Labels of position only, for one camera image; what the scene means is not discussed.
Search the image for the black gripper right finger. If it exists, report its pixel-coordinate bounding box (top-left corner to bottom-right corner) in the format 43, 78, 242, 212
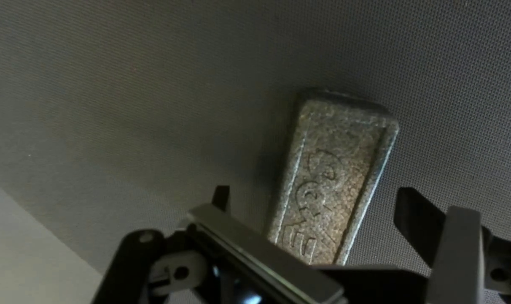
392, 185, 487, 304

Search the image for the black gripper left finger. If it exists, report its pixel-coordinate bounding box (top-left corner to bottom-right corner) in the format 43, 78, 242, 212
185, 185, 345, 304

